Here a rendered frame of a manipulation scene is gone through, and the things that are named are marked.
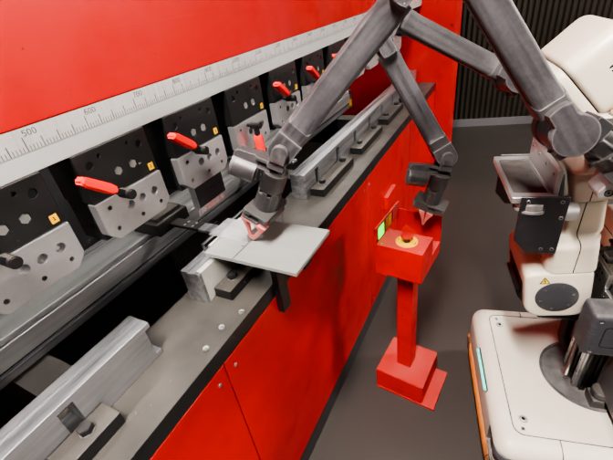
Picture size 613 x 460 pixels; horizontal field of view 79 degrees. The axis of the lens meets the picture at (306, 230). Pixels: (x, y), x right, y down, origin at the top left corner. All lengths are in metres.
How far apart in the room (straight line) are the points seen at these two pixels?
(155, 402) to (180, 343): 0.15
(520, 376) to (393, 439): 0.53
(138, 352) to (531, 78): 0.91
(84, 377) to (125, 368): 0.08
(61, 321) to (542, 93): 1.11
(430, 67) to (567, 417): 2.15
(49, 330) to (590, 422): 1.55
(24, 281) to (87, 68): 0.34
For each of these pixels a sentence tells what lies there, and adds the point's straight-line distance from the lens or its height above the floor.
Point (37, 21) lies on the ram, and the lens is 0.71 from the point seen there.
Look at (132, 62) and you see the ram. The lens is 0.78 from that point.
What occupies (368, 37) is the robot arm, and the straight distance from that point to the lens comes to 0.75.
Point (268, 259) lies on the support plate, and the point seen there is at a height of 1.00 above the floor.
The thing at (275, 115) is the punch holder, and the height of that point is 1.22.
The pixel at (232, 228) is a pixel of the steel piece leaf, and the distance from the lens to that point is 1.03.
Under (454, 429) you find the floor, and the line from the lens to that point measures 1.76.
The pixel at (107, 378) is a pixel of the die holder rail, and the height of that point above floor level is 0.94.
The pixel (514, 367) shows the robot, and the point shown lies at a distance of 1.62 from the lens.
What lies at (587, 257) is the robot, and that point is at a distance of 1.18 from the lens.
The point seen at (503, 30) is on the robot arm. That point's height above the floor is 1.41.
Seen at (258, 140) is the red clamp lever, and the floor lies 1.20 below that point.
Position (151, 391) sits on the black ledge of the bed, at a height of 0.88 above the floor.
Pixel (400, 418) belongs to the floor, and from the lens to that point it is 1.76.
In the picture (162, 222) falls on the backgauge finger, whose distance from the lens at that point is 1.12.
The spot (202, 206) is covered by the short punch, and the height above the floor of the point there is 1.10.
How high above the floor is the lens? 1.51
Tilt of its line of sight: 32 degrees down
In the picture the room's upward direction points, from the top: 9 degrees counter-clockwise
